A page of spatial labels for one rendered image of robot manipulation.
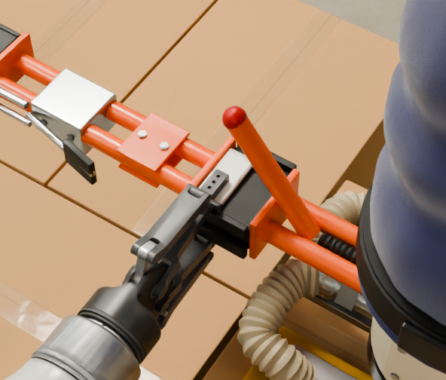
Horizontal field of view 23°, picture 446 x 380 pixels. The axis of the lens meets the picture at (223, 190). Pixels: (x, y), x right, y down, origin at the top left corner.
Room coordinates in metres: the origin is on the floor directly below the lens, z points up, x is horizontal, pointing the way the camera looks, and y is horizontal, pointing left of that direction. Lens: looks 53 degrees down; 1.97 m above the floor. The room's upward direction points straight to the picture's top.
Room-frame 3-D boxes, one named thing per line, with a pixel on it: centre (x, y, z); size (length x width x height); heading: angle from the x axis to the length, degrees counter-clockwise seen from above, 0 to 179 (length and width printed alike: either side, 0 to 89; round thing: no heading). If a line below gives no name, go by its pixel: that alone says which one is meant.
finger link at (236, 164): (0.66, 0.00, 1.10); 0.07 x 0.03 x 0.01; 147
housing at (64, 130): (0.78, 0.16, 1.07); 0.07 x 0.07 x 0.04; 56
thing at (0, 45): (0.86, 0.27, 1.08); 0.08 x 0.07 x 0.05; 56
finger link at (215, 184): (0.64, 0.01, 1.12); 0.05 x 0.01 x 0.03; 147
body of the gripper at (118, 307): (0.53, 0.08, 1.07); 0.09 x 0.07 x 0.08; 147
